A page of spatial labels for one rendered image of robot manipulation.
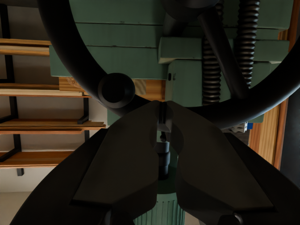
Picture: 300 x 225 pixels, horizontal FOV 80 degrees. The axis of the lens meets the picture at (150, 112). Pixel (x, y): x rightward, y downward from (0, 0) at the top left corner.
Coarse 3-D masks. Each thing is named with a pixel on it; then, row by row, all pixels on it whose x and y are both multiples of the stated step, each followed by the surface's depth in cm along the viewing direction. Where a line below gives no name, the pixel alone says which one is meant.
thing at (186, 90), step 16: (176, 64) 26; (192, 64) 26; (256, 64) 26; (176, 80) 26; (192, 80) 26; (224, 80) 26; (256, 80) 26; (176, 96) 26; (192, 96) 26; (224, 96) 26
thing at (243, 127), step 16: (240, 0) 23; (256, 0) 22; (240, 16) 23; (256, 16) 23; (240, 32) 23; (208, 48) 24; (240, 48) 24; (208, 64) 24; (240, 64) 24; (208, 80) 24; (208, 96) 25; (240, 128) 26
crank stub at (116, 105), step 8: (104, 80) 12; (112, 80) 12; (120, 80) 12; (128, 80) 12; (104, 88) 12; (112, 88) 12; (120, 88) 12; (128, 88) 12; (104, 96) 12; (112, 96) 12; (120, 96) 12; (128, 96) 12; (112, 104) 12; (120, 104) 12
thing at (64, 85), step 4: (60, 80) 51; (64, 80) 51; (60, 84) 51; (64, 84) 51; (68, 84) 51; (60, 88) 51; (64, 88) 51; (68, 88) 51; (72, 88) 51; (76, 88) 51; (80, 88) 51
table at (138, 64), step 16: (96, 48) 34; (112, 48) 34; (128, 48) 34; (144, 48) 34; (160, 48) 25; (176, 48) 25; (192, 48) 25; (256, 48) 25; (272, 48) 25; (288, 48) 25; (112, 64) 35; (128, 64) 35; (144, 64) 35; (160, 64) 35; (272, 64) 35
